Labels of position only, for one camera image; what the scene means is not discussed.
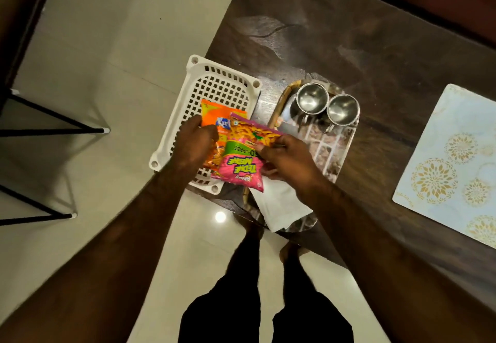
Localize pink snack packet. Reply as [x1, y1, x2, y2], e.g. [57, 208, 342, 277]
[211, 113, 284, 193]

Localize person's right foot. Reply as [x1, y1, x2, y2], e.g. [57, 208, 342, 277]
[279, 241, 311, 264]

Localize patterned serving tray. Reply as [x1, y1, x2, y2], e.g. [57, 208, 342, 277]
[243, 79, 359, 233]

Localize white plastic basket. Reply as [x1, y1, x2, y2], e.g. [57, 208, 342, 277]
[149, 55, 263, 195]

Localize person's foot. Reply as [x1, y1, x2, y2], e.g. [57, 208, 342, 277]
[234, 215, 265, 241]
[279, 241, 311, 264]

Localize person's left hand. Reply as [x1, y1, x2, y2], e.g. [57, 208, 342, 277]
[171, 115, 219, 178]

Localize steel cup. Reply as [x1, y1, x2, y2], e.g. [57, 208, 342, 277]
[291, 82, 330, 122]
[325, 93, 361, 133]

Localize black metal chair frame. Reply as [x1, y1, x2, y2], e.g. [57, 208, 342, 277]
[0, 88, 111, 226]

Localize person's right hand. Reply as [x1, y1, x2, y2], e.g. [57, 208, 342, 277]
[254, 134, 324, 195]

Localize orange snack packet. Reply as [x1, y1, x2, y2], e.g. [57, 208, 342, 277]
[200, 99, 248, 170]

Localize person's right forearm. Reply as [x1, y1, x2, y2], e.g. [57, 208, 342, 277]
[296, 176, 496, 343]

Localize person's left forearm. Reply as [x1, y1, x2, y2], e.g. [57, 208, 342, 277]
[0, 160, 200, 343]

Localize person's left foot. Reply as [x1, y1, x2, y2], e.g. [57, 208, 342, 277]
[234, 215, 265, 241]

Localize white folded cloth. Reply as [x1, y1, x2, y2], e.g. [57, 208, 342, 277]
[250, 176, 314, 233]

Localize person's black trousers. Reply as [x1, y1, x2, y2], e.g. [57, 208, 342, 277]
[178, 227, 354, 343]

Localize floral placemat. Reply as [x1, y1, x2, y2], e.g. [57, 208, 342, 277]
[392, 84, 496, 249]

